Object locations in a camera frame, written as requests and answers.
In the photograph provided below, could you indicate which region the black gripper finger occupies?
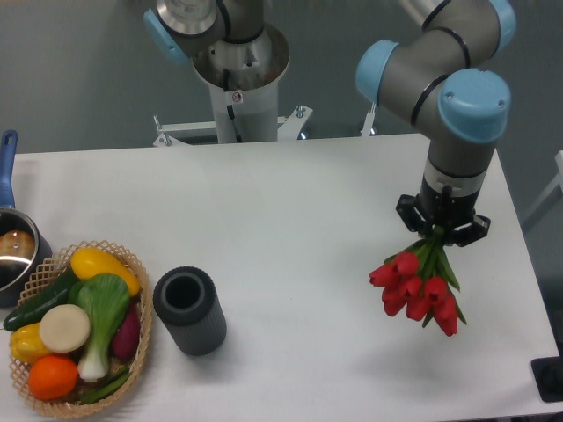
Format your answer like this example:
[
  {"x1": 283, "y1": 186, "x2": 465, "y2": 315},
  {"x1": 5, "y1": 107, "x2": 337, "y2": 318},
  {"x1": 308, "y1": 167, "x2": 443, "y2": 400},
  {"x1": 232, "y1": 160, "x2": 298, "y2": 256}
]
[
  {"x1": 396, "y1": 194, "x2": 431, "y2": 237},
  {"x1": 444, "y1": 215, "x2": 491, "y2": 247}
]

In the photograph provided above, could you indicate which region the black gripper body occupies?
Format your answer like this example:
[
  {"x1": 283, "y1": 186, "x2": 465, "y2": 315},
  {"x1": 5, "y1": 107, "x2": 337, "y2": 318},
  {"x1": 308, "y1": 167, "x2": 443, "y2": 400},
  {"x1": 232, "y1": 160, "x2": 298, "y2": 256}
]
[{"x1": 416, "y1": 179, "x2": 478, "y2": 228}]

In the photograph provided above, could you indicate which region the red tulip bouquet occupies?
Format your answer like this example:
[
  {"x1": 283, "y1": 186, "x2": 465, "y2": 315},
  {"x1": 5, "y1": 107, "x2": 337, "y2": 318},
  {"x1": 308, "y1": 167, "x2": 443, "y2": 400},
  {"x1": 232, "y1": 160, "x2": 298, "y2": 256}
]
[{"x1": 369, "y1": 229, "x2": 466, "y2": 337}]

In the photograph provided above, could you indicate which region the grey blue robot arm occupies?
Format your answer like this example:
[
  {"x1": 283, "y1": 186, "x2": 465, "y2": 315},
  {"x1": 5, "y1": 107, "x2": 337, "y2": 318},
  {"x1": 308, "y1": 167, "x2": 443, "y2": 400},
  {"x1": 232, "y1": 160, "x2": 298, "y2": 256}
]
[{"x1": 355, "y1": 1, "x2": 516, "y2": 247}]

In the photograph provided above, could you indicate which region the dark grey ribbed vase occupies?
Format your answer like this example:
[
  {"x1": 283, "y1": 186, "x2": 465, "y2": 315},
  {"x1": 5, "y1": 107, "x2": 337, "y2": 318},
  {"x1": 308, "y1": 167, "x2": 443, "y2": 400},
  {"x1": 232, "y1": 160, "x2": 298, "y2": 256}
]
[{"x1": 153, "y1": 266, "x2": 227, "y2": 356}]

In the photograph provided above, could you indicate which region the black device at edge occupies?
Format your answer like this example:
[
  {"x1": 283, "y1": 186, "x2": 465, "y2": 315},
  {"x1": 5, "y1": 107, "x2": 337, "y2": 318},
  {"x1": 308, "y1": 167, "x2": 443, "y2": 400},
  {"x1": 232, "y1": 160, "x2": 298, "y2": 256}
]
[{"x1": 530, "y1": 356, "x2": 562, "y2": 403}]

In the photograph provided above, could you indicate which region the purple sweet potato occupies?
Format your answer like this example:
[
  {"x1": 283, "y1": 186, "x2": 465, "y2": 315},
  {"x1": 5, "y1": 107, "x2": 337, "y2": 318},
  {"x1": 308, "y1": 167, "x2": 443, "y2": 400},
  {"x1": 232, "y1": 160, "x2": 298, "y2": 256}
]
[{"x1": 111, "y1": 303, "x2": 141, "y2": 360}]

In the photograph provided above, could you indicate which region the green bok choy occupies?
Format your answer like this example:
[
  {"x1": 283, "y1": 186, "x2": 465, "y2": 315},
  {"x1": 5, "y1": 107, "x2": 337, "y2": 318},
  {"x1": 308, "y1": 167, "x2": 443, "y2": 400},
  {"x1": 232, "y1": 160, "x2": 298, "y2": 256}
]
[{"x1": 69, "y1": 273, "x2": 130, "y2": 382}]

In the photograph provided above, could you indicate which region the yellow squash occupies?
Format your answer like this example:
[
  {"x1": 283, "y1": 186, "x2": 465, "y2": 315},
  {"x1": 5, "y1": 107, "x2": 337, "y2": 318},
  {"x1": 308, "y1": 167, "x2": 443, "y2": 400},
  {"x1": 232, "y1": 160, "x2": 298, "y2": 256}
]
[{"x1": 70, "y1": 247, "x2": 141, "y2": 297}]

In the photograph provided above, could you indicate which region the woven wicker basket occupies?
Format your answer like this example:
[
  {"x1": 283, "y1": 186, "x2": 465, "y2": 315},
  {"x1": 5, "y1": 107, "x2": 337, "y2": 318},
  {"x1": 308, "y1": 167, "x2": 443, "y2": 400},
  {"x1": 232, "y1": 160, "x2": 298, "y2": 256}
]
[{"x1": 9, "y1": 240, "x2": 153, "y2": 419}]

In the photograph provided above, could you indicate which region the green bean pod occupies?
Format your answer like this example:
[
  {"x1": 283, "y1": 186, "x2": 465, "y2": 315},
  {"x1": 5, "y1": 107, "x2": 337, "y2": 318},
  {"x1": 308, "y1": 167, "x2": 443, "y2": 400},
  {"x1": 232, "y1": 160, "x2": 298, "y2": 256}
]
[{"x1": 78, "y1": 367, "x2": 131, "y2": 404}]

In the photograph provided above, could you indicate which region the beige round disc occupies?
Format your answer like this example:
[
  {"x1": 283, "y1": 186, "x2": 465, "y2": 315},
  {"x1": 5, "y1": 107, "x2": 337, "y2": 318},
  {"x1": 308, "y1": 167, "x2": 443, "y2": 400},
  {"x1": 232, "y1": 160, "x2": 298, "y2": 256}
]
[{"x1": 39, "y1": 304, "x2": 91, "y2": 353}]

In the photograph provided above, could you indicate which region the green cucumber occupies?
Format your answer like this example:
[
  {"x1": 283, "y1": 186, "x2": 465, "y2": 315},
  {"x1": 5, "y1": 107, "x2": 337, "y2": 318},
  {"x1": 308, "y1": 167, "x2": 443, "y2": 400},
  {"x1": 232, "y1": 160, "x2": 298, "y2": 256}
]
[{"x1": 4, "y1": 266, "x2": 78, "y2": 331}]

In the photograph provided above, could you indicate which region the orange fruit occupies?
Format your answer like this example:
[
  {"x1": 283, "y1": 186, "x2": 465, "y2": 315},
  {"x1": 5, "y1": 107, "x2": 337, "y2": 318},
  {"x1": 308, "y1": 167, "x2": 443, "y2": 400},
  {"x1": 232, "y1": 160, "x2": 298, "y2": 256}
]
[{"x1": 27, "y1": 354, "x2": 78, "y2": 400}]

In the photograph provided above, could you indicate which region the yellow bell pepper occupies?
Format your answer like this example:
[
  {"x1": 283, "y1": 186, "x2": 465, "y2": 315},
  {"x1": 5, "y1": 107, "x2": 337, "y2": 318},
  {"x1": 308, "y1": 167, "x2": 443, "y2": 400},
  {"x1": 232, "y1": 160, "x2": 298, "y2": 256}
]
[{"x1": 10, "y1": 323, "x2": 53, "y2": 365}]

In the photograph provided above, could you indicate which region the white frame at right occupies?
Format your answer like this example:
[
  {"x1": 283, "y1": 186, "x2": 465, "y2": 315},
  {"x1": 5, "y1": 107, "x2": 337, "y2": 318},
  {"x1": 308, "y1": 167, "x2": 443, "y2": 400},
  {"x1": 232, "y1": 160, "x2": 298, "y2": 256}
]
[{"x1": 521, "y1": 150, "x2": 562, "y2": 234}]

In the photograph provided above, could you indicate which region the white metal support frame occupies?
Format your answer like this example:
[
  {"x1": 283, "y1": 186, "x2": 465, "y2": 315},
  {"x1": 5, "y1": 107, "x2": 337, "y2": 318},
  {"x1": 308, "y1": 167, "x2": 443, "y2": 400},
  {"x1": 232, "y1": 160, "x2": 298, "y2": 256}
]
[{"x1": 152, "y1": 103, "x2": 377, "y2": 148}]

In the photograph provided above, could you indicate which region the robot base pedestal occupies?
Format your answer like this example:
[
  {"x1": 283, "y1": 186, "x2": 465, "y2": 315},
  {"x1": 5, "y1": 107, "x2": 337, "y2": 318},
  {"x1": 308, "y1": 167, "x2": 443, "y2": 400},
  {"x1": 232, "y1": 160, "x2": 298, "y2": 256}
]
[{"x1": 143, "y1": 0, "x2": 291, "y2": 144}]

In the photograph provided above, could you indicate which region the blue handled saucepan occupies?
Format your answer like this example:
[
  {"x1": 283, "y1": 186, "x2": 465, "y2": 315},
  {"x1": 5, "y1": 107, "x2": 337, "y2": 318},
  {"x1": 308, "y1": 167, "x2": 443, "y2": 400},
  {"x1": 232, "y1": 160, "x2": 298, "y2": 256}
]
[{"x1": 1, "y1": 129, "x2": 52, "y2": 309}]

